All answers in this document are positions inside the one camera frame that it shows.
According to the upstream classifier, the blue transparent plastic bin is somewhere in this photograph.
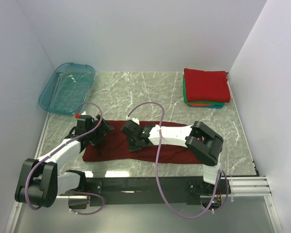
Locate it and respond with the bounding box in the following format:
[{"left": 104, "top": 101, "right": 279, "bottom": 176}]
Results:
[{"left": 39, "top": 63, "right": 96, "bottom": 116}]

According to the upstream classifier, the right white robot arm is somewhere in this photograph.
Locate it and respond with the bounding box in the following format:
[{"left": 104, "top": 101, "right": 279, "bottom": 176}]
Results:
[{"left": 121, "top": 119, "right": 224, "bottom": 194}]

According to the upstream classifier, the dark red t-shirt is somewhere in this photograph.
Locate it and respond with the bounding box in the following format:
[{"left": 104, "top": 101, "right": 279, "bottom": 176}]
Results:
[{"left": 82, "top": 120, "right": 201, "bottom": 164}]

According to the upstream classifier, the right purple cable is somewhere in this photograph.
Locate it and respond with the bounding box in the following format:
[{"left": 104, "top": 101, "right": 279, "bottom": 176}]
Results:
[{"left": 126, "top": 101, "right": 231, "bottom": 219}]

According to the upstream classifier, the folded red t-shirt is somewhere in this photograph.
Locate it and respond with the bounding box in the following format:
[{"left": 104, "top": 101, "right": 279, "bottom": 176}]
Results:
[{"left": 184, "top": 68, "right": 231, "bottom": 103}]

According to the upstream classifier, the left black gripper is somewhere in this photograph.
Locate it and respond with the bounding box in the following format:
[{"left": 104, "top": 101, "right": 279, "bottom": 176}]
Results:
[{"left": 86, "top": 115, "right": 113, "bottom": 146}]

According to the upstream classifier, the purple cable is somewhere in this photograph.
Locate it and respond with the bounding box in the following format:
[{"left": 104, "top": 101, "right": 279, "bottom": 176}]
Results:
[
  {"left": 25, "top": 101, "right": 106, "bottom": 216},
  {"left": 126, "top": 101, "right": 231, "bottom": 219}
]

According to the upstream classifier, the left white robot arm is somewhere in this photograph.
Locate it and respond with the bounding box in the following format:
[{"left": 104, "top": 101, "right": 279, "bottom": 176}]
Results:
[{"left": 15, "top": 115, "right": 114, "bottom": 210}]

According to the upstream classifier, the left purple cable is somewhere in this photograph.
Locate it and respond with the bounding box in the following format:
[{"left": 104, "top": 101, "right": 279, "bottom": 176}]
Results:
[{"left": 25, "top": 101, "right": 106, "bottom": 216}]

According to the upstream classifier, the folded blue t-shirt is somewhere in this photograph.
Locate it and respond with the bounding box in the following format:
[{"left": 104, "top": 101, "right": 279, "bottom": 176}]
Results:
[{"left": 188, "top": 105, "right": 223, "bottom": 109}]

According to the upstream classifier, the folded orange t-shirt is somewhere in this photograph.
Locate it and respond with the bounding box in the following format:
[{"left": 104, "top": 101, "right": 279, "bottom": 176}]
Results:
[{"left": 187, "top": 103, "right": 211, "bottom": 106}]

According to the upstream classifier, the aluminium frame rail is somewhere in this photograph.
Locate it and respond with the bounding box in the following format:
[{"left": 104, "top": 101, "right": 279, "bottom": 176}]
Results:
[{"left": 16, "top": 176, "right": 273, "bottom": 198}]

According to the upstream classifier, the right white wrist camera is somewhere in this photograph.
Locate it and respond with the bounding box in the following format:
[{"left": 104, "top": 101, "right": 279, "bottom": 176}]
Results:
[{"left": 126, "top": 116, "right": 140, "bottom": 125}]

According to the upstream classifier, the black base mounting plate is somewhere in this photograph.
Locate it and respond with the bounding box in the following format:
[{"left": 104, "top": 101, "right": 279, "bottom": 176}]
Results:
[{"left": 67, "top": 176, "right": 231, "bottom": 210}]

